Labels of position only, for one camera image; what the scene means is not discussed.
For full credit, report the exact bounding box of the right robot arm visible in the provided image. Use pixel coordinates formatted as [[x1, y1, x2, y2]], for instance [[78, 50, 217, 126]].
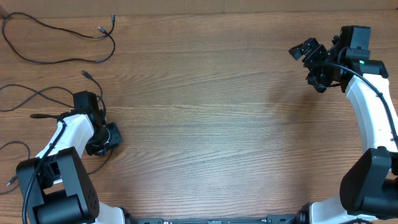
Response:
[[289, 26, 397, 223]]

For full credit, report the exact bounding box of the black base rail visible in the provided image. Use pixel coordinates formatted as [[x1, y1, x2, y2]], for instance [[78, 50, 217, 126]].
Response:
[[77, 213, 354, 224]]

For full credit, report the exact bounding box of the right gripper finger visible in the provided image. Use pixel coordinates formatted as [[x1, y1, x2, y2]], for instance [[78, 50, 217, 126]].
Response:
[[306, 74, 328, 93], [289, 38, 320, 60]]

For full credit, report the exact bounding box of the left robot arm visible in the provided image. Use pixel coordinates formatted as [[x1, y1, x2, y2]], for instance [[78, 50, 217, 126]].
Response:
[[16, 91, 135, 224]]

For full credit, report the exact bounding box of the black usb cable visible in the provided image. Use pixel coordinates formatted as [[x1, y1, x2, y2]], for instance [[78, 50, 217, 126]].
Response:
[[1, 11, 117, 65], [0, 69, 108, 125], [0, 140, 114, 196]]

